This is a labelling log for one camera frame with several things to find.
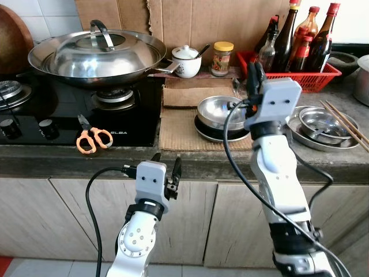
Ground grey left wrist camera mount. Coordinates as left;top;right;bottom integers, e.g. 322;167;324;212
136;162;168;201

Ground brown cardboard sheet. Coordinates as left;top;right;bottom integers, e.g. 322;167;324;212
146;0;292;55
75;0;125;32

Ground folded brown cardboard piece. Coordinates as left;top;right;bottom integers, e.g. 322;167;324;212
163;77;238;109

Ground black glass gas stove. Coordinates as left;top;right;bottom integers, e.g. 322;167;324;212
0;70;166;148

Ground tall dark glass bottle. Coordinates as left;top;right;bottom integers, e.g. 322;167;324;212
275;0;302;73

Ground red plastic basket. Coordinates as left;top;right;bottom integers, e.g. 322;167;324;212
236;50;342;93

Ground steel plate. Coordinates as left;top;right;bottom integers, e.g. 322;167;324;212
193;114;253;144
286;105;362;152

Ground red floor mat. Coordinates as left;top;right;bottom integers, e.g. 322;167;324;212
0;256;13;273

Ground steel spoon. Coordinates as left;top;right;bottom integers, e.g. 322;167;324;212
310;123;348;141

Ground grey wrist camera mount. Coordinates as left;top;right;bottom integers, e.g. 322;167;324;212
136;162;168;201
244;78;302;132

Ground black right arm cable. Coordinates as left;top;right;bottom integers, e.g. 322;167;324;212
222;101;353;277

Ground round wooden chopping board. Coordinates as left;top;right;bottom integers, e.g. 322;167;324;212
0;5;35;77

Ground orange handled scissors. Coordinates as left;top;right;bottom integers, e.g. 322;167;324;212
76;114;114;155

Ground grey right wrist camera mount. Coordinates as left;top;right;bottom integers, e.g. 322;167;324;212
244;78;302;132

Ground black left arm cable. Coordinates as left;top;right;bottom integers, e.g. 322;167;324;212
85;164;139;277

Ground black stone mortar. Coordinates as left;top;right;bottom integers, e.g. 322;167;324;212
330;51;362;77

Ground dark bottle red cap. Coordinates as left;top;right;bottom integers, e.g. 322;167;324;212
310;2;342;73

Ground steel bowl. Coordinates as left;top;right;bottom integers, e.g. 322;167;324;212
298;108;348;140
197;95;250;131

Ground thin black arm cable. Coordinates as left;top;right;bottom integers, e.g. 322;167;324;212
288;144;335;220

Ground white ceramic condiment pot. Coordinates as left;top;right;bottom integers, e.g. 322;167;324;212
171;44;203;79

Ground round gas burner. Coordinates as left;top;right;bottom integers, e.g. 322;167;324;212
0;80;33;111

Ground glass jar yellow lid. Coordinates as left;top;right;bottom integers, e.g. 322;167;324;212
210;41;235;77

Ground black stove knob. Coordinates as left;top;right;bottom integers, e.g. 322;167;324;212
0;118;22;140
38;118;61;141

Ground clear glass oil bottle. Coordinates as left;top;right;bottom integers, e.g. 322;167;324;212
257;16;278;73

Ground steel wok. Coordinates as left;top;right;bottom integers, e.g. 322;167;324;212
27;28;181;88

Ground black spoon handle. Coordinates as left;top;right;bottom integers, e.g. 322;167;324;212
197;43;212;58

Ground gas burner with pot support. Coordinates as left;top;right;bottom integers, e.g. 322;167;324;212
91;85;138;111

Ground small bottle red label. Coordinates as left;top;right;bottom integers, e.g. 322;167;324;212
290;35;315;73

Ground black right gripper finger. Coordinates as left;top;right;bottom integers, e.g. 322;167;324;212
248;62;266;99

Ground amber bottle red cap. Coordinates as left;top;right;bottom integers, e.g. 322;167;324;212
296;6;321;58

